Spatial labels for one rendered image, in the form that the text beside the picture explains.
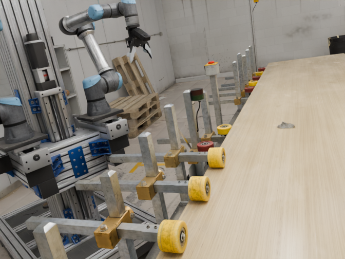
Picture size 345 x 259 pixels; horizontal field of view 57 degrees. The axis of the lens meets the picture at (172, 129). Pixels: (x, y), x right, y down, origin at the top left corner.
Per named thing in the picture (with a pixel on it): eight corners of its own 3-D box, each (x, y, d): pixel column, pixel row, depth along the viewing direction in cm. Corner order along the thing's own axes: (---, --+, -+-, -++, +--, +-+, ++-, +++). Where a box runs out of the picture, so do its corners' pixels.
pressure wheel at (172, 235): (157, 220, 81) (170, 218, 88) (156, 253, 79) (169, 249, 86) (179, 221, 78) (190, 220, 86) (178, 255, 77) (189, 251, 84)
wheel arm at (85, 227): (26, 230, 100) (23, 220, 99) (35, 223, 103) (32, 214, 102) (172, 244, 81) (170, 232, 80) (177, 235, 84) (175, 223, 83)
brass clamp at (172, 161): (164, 167, 131) (161, 156, 129) (175, 154, 143) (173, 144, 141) (177, 167, 128) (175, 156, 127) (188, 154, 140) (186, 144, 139)
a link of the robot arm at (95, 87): (82, 100, 200) (76, 78, 196) (99, 94, 209) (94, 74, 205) (93, 100, 192) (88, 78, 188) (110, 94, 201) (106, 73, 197)
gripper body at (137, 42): (137, 47, 186) (133, 25, 183) (146, 45, 180) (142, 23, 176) (127, 49, 181) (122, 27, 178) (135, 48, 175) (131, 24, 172)
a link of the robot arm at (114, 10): (99, 5, 178) (112, 1, 171) (115, 4, 186) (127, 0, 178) (103, 20, 180) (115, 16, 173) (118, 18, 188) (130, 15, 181)
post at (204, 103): (211, 170, 189) (198, 91, 175) (212, 168, 192) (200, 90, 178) (216, 170, 187) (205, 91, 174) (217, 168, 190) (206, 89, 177)
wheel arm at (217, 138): (157, 145, 191) (156, 139, 190) (159, 143, 194) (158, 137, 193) (229, 143, 175) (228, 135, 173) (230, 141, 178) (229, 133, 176)
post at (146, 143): (163, 252, 122) (137, 134, 109) (166, 245, 125) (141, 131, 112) (171, 253, 121) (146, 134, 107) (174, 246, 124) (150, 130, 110)
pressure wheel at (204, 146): (198, 167, 155) (194, 145, 152) (202, 161, 162) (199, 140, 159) (214, 167, 152) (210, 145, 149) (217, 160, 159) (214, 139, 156)
